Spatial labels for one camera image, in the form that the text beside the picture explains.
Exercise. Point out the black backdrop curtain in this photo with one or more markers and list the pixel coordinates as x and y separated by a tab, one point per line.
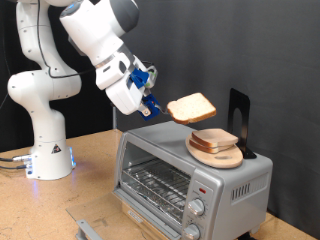
90	111

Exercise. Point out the metal spatula with blue block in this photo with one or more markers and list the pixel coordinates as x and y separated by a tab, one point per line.
152	101

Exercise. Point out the vertical metal pole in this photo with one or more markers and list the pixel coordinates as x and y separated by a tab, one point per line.
114	121

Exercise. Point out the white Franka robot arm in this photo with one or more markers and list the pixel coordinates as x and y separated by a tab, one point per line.
43	110

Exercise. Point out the silver toaster oven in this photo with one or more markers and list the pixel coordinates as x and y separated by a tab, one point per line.
160	140

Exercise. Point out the white bread slice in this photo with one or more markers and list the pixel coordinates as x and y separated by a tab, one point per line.
191	108
205	149
213	136

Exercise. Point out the oval wooden cutting board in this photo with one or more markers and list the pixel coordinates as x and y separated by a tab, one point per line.
220	160

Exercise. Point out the dark grey backdrop curtain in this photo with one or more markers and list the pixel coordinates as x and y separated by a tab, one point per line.
216	50

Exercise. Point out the black metal bookend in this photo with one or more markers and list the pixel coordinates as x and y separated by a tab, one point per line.
243	100

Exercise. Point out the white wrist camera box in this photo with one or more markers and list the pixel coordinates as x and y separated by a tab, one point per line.
152	76

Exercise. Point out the silver oven knob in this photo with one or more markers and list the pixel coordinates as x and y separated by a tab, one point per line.
191	231
196	206

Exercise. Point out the glass oven door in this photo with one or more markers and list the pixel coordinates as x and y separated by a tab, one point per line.
96	210

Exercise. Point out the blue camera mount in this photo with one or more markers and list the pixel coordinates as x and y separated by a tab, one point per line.
139	77

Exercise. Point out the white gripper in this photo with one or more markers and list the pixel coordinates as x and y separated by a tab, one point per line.
121	95

